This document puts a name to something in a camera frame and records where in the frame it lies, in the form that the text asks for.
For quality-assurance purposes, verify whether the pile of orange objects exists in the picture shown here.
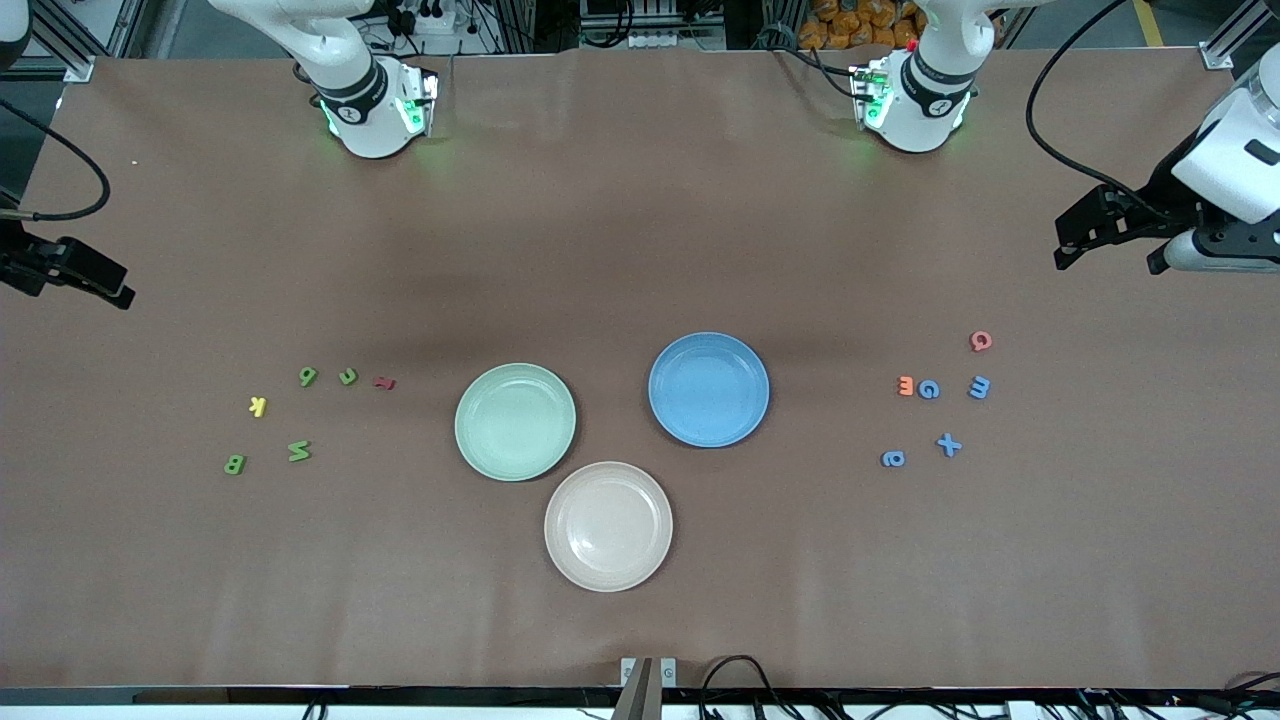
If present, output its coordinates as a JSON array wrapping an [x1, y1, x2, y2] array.
[[798, 0, 926, 51]]

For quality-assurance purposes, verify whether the blue plate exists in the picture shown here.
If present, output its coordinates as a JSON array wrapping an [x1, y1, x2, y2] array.
[[648, 332, 771, 449]]

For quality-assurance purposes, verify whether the white power strip with plugs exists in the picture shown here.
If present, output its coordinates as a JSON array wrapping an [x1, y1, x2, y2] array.
[[385, 0, 456, 36]]

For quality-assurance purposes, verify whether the light green plate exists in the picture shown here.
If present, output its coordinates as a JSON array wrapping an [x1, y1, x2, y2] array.
[[454, 362, 578, 483]]

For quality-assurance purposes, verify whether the pale pink plate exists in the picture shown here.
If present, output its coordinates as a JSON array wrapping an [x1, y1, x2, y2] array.
[[544, 461, 674, 594]]

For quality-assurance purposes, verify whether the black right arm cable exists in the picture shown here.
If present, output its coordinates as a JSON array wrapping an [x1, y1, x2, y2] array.
[[0, 98, 111, 221]]

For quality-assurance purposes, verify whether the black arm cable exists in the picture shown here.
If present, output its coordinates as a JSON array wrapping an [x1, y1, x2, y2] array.
[[1025, 0, 1201, 216], [0, 98, 111, 221]]

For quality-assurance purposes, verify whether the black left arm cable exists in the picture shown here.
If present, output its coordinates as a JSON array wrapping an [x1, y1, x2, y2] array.
[[1025, 0, 1201, 216]]

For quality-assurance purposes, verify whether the aluminium frame profile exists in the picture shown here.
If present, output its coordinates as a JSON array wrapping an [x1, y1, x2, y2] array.
[[25, 0, 96, 83], [1200, 0, 1280, 71]]

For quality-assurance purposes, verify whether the black table edge rail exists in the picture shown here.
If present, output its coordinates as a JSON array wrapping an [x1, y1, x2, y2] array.
[[0, 686, 1280, 707]]

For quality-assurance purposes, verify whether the black cable bundle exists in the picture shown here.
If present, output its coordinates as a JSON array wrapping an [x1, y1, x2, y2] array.
[[698, 655, 801, 720]]

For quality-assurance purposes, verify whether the silver metal bracket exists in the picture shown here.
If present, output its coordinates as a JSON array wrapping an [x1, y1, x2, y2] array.
[[612, 657, 678, 720]]

